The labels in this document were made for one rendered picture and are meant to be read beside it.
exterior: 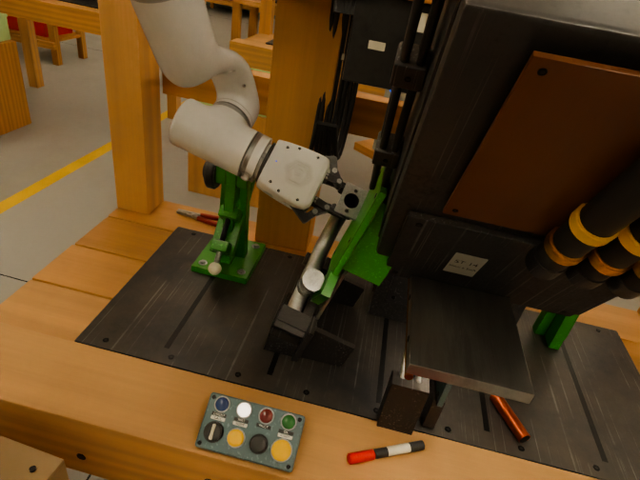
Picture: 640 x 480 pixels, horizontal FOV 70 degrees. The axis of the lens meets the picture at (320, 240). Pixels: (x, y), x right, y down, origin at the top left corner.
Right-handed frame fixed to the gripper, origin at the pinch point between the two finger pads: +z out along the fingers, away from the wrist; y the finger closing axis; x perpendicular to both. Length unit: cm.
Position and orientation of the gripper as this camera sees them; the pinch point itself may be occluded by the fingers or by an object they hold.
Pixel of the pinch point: (345, 202)
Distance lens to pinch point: 80.6
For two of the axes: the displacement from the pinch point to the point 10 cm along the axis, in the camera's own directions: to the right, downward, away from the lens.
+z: 9.0, 4.4, 0.7
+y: 4.1, -8.8, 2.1
